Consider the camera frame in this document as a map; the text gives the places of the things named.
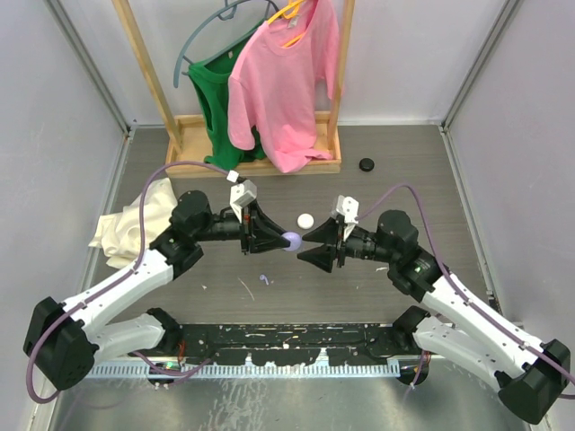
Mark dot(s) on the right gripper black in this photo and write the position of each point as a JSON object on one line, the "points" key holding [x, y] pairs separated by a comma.
{"points": [[331, 232]]}

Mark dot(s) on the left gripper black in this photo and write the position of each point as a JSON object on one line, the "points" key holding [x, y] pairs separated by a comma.
{"points": [[267, 234]]}

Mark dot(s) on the purple earbud case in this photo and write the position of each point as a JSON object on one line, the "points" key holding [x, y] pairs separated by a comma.
{"points": [[294, 239]]}

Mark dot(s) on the white earbud case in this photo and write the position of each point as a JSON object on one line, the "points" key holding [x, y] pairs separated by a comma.
{"points": [[305, 221]]}

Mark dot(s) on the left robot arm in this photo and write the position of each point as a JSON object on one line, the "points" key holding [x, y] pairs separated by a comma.
{"points": [[65, 340]]}

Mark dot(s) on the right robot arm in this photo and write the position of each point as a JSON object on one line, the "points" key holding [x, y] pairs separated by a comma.
{"points": [[529, 375]]}

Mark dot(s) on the black earbud case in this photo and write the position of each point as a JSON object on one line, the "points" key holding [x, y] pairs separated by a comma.
{"points": [[366, 164]]}

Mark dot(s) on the cream cloth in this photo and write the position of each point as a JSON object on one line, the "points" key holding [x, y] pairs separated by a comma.
{"points": [[118, 234]]}

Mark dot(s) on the pink t-shirt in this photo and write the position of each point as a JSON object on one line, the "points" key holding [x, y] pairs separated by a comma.
{"points": [[276, 92]]}

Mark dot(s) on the green t-shirt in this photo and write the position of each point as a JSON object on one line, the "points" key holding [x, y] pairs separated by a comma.
{"points": [[210, 81]]}

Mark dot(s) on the grey clothes hanger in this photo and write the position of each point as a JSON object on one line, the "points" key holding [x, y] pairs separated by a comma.
{"points": [[220, 31]]}

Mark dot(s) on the yellow clothes hanger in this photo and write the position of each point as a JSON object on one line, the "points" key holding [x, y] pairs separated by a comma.
{"points": [[292, 29]]}

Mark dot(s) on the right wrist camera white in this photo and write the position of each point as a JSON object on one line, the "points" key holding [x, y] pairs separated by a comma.
{"points": [[347, 207]]}

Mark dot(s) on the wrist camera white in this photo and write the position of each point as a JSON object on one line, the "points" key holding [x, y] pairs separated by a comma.
{"points": [[242, 193], [347, 207]]}

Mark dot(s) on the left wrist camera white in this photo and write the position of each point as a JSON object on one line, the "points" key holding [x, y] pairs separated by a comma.
{"points": [[242, 193]]}

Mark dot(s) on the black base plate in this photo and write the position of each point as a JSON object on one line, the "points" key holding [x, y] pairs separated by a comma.
{"points": [[290, 344]]}

